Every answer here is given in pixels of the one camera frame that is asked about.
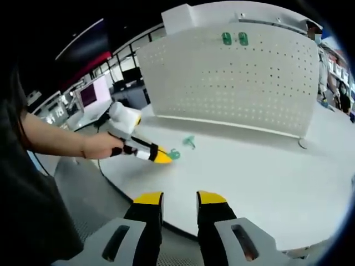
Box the person's left hand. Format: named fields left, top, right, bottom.
left=82, top=132, right=126, bottom=161

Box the large dark wall screen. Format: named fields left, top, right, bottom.
left=55, top=18, right=111, bottom=60

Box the white desk with black legs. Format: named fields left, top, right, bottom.
left=66, top=109, right=109, bottom=130

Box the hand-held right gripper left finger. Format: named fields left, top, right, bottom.
left=51, top=190, right=164, bottom=266

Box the black computer monitor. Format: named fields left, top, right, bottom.
left=123, top=68, right=144, bottom=84

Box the white kiosk with purple screen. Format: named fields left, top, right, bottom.
left=78, top=74, right=111, bottom=114

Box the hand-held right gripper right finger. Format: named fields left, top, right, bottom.
left=196, top=190, right=303, bottom=266

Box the person's dark clothing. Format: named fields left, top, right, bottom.
left=0, top=55, right=84, bottom=266

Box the white storage rack with bins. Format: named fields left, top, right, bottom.
left=327, top=49, right=351, bottom=84

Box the white perforated mounting plate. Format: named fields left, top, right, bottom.
left=137, top=22, right=320, bottom=150

